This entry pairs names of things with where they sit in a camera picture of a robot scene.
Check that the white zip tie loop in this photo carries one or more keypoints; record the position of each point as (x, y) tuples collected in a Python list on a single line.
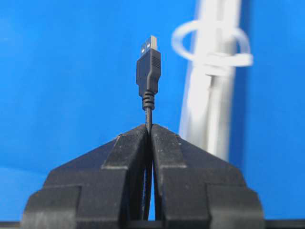
[(207, 56)]

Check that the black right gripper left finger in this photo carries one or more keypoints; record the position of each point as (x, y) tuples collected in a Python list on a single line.
[(102, 189)]

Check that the blue table cloth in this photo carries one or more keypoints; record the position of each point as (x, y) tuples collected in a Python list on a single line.
[(67, 86)]

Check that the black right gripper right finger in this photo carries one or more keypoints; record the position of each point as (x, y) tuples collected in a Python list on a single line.
[(197, 190)]

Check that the aluminium extrusion frame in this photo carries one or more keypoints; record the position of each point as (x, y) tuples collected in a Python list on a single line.
[(207, 100)]

